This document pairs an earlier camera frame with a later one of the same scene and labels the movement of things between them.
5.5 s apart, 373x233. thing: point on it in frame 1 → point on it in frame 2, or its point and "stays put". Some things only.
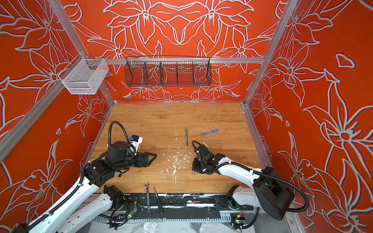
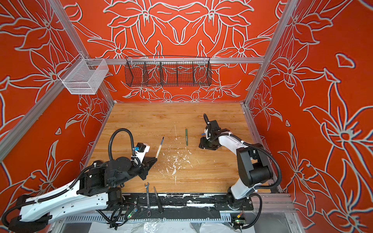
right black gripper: x=195 y=160 → x=203 y=144
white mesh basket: x=86 y=76 stays put
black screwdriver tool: x=158 y=202 stays put
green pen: x=186 y=137 stays put
